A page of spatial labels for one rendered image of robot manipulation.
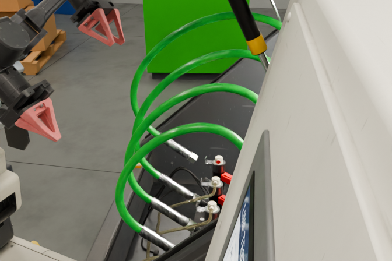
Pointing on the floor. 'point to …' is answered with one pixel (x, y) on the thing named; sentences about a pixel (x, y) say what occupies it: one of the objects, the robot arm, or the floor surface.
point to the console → (326, 123)
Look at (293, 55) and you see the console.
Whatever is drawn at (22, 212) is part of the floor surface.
